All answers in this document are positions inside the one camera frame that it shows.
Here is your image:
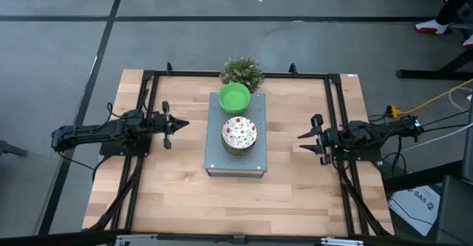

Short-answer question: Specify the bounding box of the person's leg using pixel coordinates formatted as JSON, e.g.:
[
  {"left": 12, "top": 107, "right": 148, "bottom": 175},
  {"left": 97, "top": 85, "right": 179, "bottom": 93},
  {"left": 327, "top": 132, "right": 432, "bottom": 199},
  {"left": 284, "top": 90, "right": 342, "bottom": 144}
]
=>
[{"left": 435, "top": 0, "right": 470, "bottom": 25}]

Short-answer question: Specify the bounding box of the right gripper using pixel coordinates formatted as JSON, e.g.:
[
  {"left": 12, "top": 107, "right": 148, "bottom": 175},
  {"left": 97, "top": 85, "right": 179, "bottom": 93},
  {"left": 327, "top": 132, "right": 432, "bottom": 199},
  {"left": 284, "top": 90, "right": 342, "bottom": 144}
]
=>
[{"left": 297, "top": 113, "right": 338, "bottom": 166}]

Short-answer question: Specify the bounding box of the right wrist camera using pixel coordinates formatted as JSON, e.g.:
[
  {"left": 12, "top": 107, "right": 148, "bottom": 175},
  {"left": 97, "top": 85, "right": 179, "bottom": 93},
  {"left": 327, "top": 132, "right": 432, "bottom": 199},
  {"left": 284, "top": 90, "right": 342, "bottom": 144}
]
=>
[{"left": 324, "top": 127, "right": 340, "bottom": 146}]

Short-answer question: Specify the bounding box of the grey panel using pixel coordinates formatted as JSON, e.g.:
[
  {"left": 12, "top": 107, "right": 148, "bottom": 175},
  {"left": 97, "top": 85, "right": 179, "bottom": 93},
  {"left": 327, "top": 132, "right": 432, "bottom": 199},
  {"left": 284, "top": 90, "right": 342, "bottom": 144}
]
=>
[{"left": 462, "top": 101, "right": 473, "bottom": 183}]

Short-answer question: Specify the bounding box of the black desk leg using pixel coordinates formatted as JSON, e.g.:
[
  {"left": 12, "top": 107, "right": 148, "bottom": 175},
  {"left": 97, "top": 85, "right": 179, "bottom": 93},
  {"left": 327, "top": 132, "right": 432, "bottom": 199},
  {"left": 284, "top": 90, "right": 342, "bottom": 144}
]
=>
[{"left": 396, "top": 16, "right": 473, "bottom": 81}]

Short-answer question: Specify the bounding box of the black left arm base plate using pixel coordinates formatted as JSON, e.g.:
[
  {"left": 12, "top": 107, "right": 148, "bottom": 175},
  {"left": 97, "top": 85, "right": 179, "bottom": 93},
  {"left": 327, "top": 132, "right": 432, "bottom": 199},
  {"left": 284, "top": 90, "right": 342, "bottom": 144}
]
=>
[{"left": 99, "top": 138, "right": 153, "bottom": 157}]

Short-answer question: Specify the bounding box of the grey perforated metal stand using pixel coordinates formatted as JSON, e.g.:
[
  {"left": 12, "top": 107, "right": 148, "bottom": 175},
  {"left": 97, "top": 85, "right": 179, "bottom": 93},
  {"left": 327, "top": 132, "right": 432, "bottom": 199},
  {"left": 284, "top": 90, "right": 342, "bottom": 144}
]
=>
[{"left": 204, "top": 92, "right": 268, "bottom": 179}]

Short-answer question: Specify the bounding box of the black left arm floor cable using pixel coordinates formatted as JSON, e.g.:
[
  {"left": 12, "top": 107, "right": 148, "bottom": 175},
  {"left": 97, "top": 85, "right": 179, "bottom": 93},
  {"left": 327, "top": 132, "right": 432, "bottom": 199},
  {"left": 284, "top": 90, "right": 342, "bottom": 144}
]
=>
[{"left": 57, "top": 149, "right": 108, "bottom": 183}]

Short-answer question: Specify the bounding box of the dark grey chair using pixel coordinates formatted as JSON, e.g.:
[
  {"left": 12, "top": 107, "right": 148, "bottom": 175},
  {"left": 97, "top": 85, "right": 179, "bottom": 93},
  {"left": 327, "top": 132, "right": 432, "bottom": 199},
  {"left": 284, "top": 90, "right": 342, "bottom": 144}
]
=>
[{"left": 435, "top": 175, "right": 473, "bottom": 245}]

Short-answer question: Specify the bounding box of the white printed paper sheet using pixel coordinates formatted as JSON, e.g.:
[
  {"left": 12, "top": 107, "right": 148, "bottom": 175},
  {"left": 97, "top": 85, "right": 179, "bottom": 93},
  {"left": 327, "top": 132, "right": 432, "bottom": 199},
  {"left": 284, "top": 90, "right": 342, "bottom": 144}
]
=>
[{"left": 387, "top": 185, "right": 441, "bottom": 238}]

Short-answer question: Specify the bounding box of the black crossbar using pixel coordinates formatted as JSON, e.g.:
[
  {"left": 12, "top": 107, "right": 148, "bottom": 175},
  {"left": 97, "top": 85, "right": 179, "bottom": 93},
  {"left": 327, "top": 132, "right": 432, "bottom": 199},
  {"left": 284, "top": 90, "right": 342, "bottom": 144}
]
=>
[{"left": 0, "top": 229, "right": 473, "bottom": 246}]

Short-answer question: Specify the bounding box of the green plastic mini bowl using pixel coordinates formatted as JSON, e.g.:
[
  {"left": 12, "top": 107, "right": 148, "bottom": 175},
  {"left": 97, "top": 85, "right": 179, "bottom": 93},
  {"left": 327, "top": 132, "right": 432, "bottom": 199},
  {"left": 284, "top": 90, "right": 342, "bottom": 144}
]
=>
[{"left": 218, "top": 82, "right": 251, "bottom": 115}]

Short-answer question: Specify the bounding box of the yellow extension cable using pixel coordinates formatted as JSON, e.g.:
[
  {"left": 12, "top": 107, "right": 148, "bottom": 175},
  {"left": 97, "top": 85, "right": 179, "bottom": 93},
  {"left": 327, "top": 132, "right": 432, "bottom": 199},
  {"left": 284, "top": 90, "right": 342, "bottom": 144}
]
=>
[{"left": 400, "top": 78, "right": 473, "bottom": 116}]

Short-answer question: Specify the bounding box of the small green potted plant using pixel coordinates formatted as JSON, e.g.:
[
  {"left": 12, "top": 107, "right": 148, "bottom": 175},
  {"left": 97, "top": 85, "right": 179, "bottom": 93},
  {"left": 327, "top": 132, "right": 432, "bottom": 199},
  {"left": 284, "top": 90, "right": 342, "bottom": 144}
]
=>
[{"left": 220, "top": 56, "right": 265, "bottom": 94}]

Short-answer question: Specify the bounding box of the dark grey furniture foot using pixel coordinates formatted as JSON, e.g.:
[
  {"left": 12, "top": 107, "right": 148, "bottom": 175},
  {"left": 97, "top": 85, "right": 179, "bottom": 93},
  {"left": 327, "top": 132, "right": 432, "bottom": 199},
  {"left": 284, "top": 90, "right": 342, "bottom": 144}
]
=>
[{"left": 0, "top": 139, "right": 30, "bottom": 158}]

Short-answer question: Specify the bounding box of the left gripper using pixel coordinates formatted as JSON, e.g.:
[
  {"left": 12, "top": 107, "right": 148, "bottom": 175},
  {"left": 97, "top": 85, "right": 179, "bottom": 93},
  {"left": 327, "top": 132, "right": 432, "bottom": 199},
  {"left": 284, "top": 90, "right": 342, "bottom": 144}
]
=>
[{"left": 150, "top": 100, "right": 190, "bottom": 150}]

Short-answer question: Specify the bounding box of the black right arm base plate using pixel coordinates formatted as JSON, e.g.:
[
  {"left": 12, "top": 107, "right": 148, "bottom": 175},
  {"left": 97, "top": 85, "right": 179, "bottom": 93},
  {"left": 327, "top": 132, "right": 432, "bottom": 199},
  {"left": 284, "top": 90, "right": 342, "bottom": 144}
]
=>
[{"left": 330, "top": 142, "right": 384, "bottom": 163}]

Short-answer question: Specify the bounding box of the black diagonal beam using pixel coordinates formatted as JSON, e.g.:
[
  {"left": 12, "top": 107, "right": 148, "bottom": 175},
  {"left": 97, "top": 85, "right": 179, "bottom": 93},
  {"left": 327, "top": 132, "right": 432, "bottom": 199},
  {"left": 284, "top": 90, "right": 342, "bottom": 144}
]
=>
[{"left": 383, "top": 160, "right": 465, "bottom": 194}]

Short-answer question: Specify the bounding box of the silver metal bracket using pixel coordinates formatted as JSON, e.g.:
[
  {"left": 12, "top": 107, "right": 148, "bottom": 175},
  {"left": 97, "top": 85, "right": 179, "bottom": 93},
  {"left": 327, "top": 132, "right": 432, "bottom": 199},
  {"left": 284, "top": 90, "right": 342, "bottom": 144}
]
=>
[
  {"left": 320, "top": 237, "right": 365, "bottom": 246},
  {"left": 115, "top": 233, "right": 158, "bottom": 246}
]

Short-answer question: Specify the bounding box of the white cable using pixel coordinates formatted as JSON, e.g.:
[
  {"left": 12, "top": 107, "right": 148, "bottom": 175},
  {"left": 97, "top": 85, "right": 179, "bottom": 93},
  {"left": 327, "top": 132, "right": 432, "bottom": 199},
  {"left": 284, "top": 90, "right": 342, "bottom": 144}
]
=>
[{"left": 402, "top": 123, "right": 473, "bottom": 153}]

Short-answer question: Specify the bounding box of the black aluminium table frame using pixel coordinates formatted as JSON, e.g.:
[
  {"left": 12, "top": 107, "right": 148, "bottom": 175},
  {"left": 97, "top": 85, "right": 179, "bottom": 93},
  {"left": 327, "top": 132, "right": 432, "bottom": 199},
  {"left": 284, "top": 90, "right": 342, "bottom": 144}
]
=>
[{"left": 83, "top": 61, "right": 395, "bottom": 239}]

